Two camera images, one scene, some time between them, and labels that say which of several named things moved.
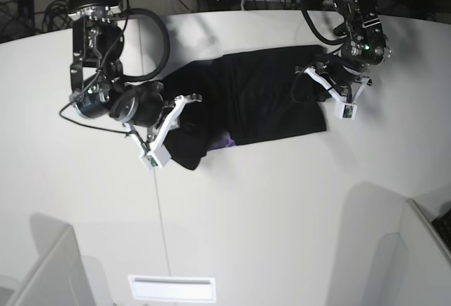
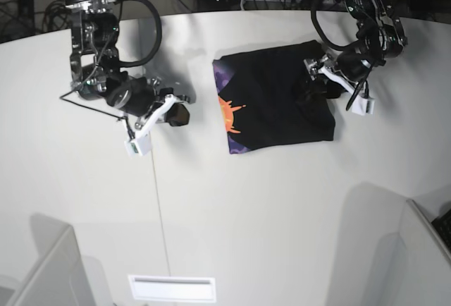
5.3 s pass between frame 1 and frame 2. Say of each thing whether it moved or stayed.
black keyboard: stayed
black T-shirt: moved
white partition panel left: stayed
